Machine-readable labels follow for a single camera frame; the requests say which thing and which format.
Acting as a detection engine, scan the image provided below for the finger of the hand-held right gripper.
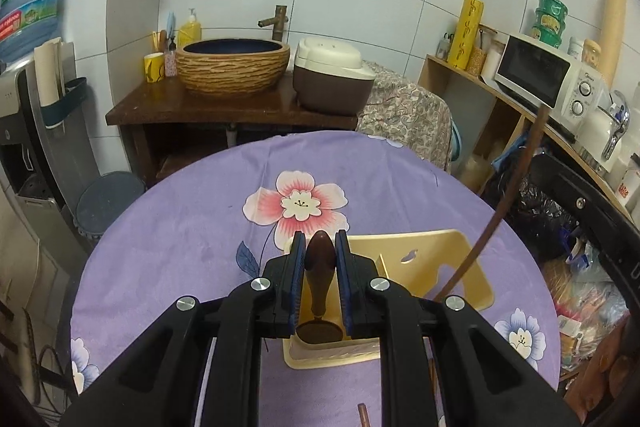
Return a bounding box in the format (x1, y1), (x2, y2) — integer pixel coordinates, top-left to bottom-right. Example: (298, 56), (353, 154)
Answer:
(530, 155), (640, 308)

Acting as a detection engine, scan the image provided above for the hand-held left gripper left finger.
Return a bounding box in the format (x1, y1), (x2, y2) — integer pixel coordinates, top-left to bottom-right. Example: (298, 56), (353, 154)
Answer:
(60, 231), (307, 427)

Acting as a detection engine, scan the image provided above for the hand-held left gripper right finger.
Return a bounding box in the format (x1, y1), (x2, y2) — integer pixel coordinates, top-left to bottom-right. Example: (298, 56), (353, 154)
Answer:
(334, 230), (577, 427)

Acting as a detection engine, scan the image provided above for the dark wooden spoon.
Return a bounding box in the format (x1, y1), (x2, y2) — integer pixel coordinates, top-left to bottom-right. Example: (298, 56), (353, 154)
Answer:
(295, 229), (346, 348)

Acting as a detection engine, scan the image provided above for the cream plastic utensil holder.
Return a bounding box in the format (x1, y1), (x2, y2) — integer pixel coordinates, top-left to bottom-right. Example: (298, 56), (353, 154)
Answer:
(282, 229), (496, 370)

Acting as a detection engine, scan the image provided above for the black plastic bag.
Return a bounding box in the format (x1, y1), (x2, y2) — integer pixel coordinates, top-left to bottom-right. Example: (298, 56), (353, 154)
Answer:
(510, 154), (583, 260)

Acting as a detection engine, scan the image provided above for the white electric kettle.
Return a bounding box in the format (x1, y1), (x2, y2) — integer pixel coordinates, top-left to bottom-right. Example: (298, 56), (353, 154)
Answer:
(574, 103), (613, 160)

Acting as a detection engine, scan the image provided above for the blue plastic bag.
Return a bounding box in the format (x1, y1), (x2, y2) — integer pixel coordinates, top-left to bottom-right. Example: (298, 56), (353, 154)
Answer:
(492, 132), (546, 174)

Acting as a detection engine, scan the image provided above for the chrome tap fitting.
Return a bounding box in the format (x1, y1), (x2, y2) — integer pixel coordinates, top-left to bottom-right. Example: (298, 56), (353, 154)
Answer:
(602, 90), (632, 160)

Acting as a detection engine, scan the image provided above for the pile of plastic bags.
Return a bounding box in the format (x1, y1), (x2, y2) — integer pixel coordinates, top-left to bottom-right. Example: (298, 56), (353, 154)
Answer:
(542, 232), (633, 375)

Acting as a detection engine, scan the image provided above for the purple floral tablecloth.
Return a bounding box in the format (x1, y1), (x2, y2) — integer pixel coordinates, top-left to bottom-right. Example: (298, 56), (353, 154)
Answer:
(70, 130), (561, 427)

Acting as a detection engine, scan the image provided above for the white microwave oven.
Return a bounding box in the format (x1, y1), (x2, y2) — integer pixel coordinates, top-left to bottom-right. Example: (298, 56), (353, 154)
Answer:
(493, 32), (609, 124)

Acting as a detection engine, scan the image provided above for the light blue plastic basin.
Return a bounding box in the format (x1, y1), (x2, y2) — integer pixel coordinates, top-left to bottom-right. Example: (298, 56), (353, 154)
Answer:
(450, 121), (465, 170)

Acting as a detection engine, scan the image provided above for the light wooden shelf unit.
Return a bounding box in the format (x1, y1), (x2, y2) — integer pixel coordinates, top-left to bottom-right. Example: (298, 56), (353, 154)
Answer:
(417, 53), (640, 220)

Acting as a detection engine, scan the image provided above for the white jar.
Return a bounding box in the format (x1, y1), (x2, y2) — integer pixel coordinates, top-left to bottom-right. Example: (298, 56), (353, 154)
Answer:
(482, 41), (507, 81)

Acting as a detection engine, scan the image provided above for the glass jar of corn kernels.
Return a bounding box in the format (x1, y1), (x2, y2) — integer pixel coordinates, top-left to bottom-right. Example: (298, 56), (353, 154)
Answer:
(467, 34), (495, 76)

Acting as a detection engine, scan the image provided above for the tall cream roll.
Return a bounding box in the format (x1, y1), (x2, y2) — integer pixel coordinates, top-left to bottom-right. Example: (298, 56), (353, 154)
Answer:
(597, 0), (627, 90)

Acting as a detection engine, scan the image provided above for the paisley cloth cover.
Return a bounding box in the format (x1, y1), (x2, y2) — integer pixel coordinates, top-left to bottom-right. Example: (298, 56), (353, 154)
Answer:
(357, 60), (454, 172)

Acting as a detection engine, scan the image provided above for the cream and brown rice cooker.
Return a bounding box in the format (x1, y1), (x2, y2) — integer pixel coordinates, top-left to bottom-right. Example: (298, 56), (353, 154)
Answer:
(292, 37), (377, 114)

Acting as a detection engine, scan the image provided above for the dark round plastic stool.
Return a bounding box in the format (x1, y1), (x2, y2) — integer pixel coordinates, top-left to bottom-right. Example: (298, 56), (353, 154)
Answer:
(74, 171), (147, 239)

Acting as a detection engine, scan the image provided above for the yellow patterned roll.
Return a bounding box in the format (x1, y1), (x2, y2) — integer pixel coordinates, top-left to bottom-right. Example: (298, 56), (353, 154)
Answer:
(448, 0), (485, 68)

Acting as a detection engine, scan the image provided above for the woven pattern basin sink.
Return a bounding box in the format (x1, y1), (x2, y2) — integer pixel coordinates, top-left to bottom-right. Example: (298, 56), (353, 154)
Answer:
(174, 38), (291, 97)

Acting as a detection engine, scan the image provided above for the dark wooden vanity counter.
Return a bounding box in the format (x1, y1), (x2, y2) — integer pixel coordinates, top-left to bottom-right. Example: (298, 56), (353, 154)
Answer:
(105, 74), (360, 190)

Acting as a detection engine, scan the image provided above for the yellow mug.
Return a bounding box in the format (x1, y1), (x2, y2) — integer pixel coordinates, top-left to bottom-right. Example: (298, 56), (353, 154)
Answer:
(143, 52), (166, 83)

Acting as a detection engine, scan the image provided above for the bronze faucet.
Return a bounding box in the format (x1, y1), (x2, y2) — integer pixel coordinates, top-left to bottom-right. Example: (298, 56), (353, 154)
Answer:
(257, 5), (290, 42)

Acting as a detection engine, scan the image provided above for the yellow soap pump bottle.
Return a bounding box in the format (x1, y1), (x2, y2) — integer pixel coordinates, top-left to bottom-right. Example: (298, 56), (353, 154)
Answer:
(178, 8), (203, 50)

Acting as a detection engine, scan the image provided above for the dark blue band holder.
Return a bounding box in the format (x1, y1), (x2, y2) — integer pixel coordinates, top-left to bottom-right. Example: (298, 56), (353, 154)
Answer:
(41, 76), (90, 128)

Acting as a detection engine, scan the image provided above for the grey water dispenser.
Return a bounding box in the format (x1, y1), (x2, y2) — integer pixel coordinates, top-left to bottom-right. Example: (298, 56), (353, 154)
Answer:
(0, 57), (103, 268)

